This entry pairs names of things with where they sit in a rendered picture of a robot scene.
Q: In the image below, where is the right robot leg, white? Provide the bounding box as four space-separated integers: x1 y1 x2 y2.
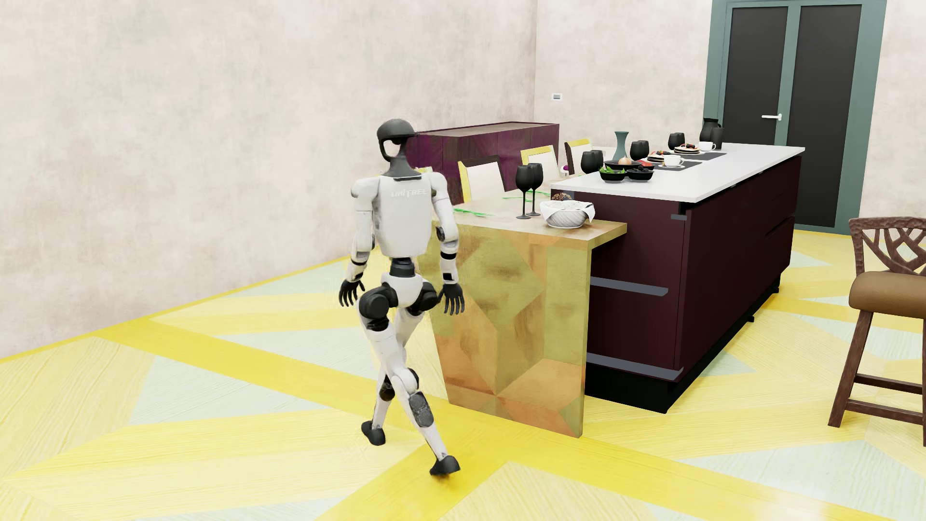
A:
361 278 441 447

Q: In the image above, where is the robot leg, white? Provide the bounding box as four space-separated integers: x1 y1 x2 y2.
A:
361 278 441 447
359 284 462 477

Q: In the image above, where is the wooden faceted bar table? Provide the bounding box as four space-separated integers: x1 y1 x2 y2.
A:
415 190 628 439

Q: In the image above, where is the left robot leg, white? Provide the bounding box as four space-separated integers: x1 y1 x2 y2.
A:
359 284 462 477

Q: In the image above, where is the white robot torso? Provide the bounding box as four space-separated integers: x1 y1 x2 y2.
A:
352 171 451 259

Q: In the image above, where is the robot head, black visor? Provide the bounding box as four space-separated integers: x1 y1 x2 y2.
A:
376 119 418 179

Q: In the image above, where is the yellow white dining chair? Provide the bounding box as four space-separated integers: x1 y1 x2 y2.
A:
457 155 506 204
564 138 593 177
519 145 561 184

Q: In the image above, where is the black wine glass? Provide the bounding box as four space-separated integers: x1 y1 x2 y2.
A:
527 163 545 217
514 165 535 220

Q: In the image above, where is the maroon sideboard cabinet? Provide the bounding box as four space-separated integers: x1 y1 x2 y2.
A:
405 122 560 206

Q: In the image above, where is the brown carved wooden chair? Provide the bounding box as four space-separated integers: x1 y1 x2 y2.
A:
828 216 926 447

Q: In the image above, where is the dark maroon kitchen island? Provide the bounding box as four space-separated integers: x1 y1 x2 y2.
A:
551 142 806 415

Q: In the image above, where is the white wicker bread basket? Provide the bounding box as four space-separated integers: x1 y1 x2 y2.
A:
540 200 596 230

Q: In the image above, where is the teal framed double door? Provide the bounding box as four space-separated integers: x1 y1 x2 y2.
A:
702 0 888 234

